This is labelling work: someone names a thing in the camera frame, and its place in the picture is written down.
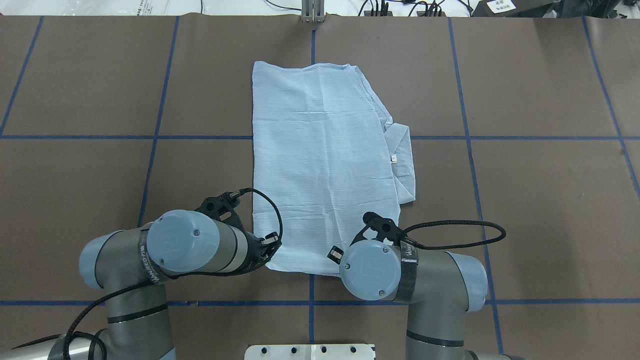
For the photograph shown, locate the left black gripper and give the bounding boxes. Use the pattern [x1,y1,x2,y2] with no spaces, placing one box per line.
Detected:
[256,232,282,265]

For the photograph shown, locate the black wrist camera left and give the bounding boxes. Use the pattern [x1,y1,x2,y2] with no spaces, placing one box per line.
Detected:
[195,190,243,228]

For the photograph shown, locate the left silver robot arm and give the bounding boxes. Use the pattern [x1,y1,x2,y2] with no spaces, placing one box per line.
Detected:
[1,209,282,360]

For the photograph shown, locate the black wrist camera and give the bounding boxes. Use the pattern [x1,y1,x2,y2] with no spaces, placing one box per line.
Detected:
[195,190,243,228]
[350,211,406,246]

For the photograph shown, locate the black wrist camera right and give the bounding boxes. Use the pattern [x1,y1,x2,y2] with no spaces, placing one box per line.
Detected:
[350,211,406,246]

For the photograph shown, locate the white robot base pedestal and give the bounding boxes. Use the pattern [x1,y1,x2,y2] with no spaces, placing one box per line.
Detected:
[244,343,377,360]

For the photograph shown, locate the black cable bundle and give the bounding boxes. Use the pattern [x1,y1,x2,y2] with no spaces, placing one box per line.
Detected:
[359,0,447,18]

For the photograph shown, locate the grey aluminium frame post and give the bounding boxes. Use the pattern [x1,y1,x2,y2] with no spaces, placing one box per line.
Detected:
[301,0,326,24]

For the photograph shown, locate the light blue button-up shirt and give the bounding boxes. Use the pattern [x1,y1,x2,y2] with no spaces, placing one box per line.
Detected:
[252,61,417,276]

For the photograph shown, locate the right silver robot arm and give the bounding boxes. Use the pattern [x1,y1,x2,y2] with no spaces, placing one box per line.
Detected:
[327,239,515,360]

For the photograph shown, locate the black device with label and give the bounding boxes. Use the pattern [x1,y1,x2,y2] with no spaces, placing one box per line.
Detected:
[471,0,592,18]

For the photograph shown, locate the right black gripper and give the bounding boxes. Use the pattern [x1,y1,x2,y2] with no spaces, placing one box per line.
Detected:
[327,246,345,265]

